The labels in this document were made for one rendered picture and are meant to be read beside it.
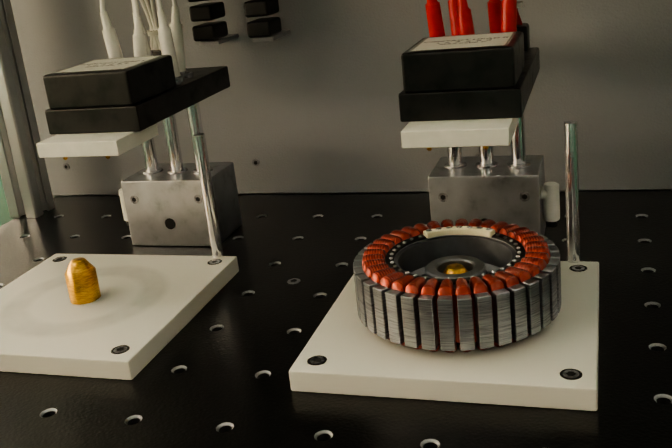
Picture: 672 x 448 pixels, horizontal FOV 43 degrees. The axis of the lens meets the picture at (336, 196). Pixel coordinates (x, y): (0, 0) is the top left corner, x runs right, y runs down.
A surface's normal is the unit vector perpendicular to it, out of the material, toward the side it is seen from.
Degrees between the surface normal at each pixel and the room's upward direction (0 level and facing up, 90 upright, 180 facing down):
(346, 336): 0
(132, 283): 0
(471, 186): 90
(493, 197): 90
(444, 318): 90
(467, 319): 90
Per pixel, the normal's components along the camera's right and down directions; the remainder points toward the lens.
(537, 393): -0.29, 0.32
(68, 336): -0.11, -0.95
